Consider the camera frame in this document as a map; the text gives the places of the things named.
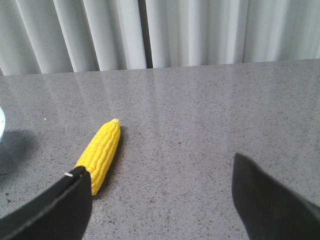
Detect light blue round plate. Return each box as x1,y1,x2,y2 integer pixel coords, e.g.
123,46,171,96
0,107,6,143

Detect white pleated curtain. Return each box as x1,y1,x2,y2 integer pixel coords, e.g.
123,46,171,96
0,0,320,76

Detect yellow corn cob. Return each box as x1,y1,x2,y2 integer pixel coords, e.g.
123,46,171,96
75,118,121,196

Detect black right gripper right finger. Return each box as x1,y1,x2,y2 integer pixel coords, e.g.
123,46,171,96
231,153,320,240

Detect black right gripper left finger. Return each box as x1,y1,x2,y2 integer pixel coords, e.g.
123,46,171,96
0,166,92,240

